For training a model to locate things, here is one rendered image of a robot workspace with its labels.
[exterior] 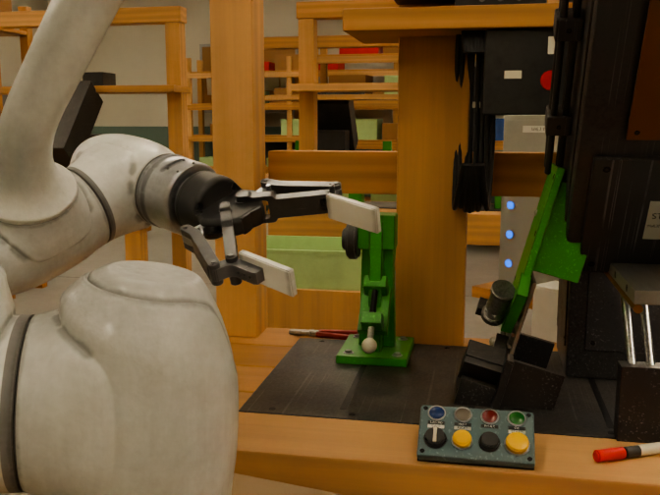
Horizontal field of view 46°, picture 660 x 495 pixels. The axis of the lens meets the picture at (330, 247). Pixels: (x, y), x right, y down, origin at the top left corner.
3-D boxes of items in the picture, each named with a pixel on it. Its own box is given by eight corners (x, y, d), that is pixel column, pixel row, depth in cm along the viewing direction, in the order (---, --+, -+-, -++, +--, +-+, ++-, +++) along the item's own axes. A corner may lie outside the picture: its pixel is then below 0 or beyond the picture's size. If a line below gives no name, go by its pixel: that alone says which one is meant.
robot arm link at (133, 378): (241, 542, 67) (251, 293, 62) (15, 552, 63) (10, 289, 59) (230, 454, 82) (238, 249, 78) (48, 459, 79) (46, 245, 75)
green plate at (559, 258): (568, 316, 118) (613, 182, 113) (514, 300, 119) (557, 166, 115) (561, 299, 129) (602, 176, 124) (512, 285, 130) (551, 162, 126)
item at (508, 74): (580, 114, 138) (585, 27, 136) (482, 114, 141) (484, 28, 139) (573, 115, 150) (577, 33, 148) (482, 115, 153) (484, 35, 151)
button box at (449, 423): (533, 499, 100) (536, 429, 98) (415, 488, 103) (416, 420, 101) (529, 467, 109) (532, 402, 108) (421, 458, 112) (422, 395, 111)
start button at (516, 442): (528, 456, 100) (529, 451, 99) (505, 454, 100) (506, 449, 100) (528, 436, 102) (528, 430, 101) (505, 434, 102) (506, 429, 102)
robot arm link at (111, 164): (206, 208, 101) (126, 258, 93) (132, 182, 111) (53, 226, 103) (188, 132, 96) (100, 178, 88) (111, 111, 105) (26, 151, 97)
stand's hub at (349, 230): (356, 262, 144) (356, 222, 143) (339, 261, 145) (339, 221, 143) (361, 255, 151) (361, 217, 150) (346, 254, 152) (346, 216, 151)
